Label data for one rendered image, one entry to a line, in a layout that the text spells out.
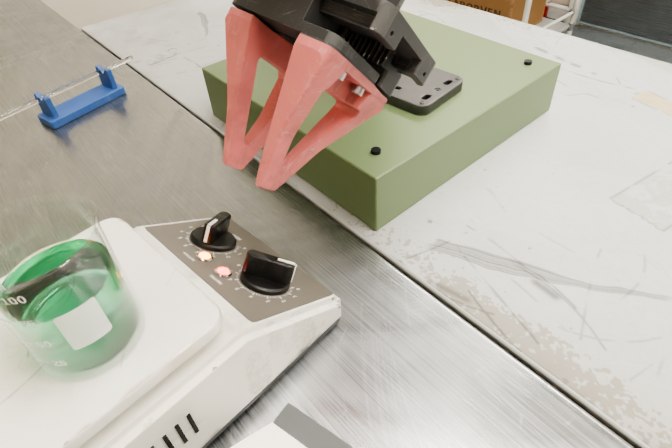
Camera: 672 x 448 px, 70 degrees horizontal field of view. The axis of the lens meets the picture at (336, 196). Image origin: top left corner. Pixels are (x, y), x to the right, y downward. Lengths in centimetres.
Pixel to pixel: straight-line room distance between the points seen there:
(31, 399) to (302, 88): 18
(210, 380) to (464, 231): 24
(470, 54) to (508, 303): 29
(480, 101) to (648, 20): 276
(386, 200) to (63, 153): 36
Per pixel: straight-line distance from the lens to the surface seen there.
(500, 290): 38
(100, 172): 55
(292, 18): 23
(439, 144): 42
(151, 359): 25
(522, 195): 46
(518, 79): 52
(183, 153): 53
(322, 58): 22
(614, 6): 326
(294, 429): 31
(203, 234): 33
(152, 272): 29
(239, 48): 25
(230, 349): 27
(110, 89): 68
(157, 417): 26
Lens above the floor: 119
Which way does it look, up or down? 41 degrees down
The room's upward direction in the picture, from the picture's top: 4 degrees counter-clockwise
